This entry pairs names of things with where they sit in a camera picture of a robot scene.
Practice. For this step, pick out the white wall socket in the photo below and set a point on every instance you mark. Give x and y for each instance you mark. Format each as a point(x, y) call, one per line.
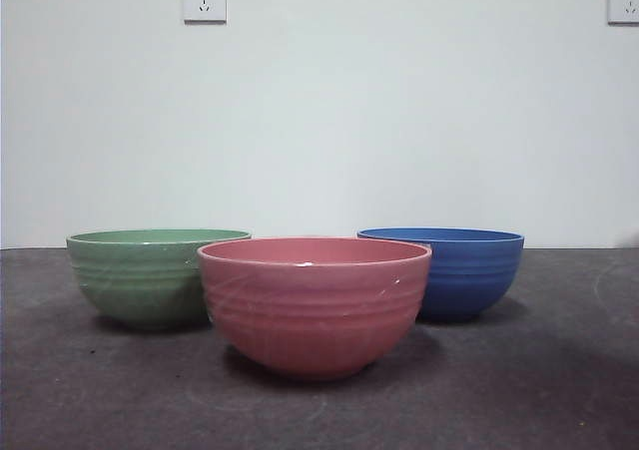
point(625, 2)
point(204, 0)

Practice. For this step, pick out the green ribbed bowl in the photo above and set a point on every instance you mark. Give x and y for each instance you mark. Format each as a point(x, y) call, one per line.
point(140, 280)

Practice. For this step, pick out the blue ribbed bowl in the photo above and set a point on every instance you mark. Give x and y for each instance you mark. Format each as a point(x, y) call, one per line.
point(469, 280)

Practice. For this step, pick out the red ribbed bowl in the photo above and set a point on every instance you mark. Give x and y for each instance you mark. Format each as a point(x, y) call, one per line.
point(314, 315)

